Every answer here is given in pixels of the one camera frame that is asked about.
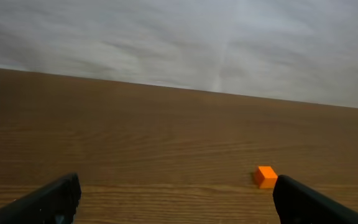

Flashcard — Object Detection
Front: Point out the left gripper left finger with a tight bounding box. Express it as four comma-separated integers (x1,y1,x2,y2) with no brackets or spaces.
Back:
0,172,82,224

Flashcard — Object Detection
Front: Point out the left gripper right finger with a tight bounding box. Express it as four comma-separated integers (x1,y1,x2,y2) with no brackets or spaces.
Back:
272,174,358,224

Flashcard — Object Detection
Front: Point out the orange cube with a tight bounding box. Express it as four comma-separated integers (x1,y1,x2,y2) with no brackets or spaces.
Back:
253,166,278,190

